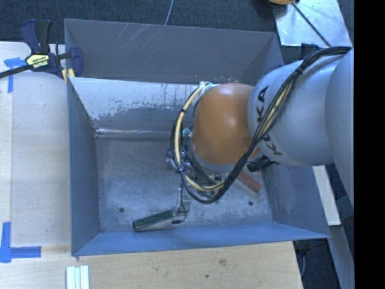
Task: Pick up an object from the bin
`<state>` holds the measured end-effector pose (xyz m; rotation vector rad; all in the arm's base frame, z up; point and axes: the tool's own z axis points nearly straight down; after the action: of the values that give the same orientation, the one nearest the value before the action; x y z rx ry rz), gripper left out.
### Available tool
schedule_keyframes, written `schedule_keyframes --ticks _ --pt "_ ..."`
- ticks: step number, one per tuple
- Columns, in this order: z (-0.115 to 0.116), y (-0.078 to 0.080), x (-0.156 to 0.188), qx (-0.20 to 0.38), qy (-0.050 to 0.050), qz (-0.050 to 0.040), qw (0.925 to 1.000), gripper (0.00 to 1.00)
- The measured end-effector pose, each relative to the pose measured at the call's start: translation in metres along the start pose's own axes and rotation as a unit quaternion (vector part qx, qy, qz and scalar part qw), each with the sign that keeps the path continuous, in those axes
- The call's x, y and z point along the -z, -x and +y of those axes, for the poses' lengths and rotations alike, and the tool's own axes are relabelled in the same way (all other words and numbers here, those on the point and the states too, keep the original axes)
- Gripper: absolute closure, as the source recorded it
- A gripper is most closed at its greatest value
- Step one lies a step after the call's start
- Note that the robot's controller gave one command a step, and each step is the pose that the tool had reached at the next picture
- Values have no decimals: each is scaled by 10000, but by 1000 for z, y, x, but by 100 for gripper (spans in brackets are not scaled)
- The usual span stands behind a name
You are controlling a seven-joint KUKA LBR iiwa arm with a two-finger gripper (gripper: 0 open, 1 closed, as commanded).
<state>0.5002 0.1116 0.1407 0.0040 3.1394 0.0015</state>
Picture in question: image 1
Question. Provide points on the red-brown flat block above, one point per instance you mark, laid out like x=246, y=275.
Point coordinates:
x=251, y=182

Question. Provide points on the black cylinder on white bracket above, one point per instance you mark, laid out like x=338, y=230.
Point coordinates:
x=258, y=164

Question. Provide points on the grey metal bin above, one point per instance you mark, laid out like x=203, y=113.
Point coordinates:
x=135, y=167

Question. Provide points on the pale wood flat board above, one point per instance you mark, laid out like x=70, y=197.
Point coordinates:
x=39, y=161

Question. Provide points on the dark green flat block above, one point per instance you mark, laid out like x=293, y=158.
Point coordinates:
x=153, y=220

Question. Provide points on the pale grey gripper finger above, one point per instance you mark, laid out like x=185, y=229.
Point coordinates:
x=187, y=206

